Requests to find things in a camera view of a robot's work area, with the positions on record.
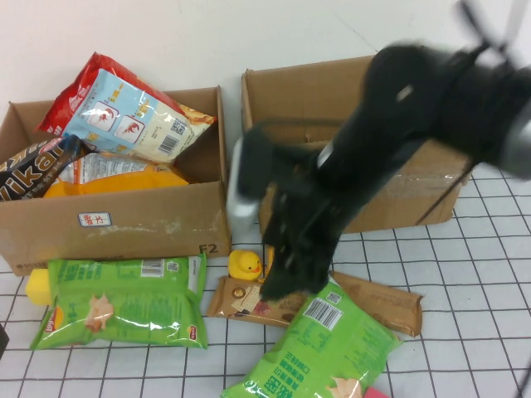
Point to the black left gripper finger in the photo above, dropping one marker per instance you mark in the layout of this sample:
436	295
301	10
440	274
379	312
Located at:
4	342

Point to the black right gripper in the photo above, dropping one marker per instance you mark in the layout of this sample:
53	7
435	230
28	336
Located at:
303	215

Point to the brown chocolate bar packet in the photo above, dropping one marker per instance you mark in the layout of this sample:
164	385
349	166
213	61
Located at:
236	300

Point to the red prawn cracker bag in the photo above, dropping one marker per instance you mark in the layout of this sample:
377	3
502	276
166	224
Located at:
132	116

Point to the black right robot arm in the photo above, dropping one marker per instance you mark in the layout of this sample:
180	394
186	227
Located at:
415	91

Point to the plain brown snack packet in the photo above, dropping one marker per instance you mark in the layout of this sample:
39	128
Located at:
386	304

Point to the black snack bag white letters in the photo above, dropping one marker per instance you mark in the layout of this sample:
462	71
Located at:
33	174

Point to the yellow rubber duck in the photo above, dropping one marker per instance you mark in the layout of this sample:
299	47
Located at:
242	265

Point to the yellow sponge cube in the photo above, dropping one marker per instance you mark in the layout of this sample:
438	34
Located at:
38	288

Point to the green chip bag showing barcode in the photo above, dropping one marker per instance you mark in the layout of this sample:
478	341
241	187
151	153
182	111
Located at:
332	352

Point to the cardboard box with clear tape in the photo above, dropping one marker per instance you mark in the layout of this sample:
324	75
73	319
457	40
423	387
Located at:
394	207

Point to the green chip bag showing logo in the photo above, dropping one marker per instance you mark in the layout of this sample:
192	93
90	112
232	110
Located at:
124	302

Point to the pink object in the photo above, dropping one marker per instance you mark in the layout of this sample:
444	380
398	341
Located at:
375	393

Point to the cardboard box with F2 print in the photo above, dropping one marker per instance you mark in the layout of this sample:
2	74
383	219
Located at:
124	232

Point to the orange chip bag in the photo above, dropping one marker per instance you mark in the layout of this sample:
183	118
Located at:
124	182

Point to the white black grid tablecloth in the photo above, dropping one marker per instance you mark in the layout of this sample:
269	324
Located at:
477	352

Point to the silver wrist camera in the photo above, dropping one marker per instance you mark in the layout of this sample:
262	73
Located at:
238	207

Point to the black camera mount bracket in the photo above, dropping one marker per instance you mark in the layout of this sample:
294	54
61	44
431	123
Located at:
251	166

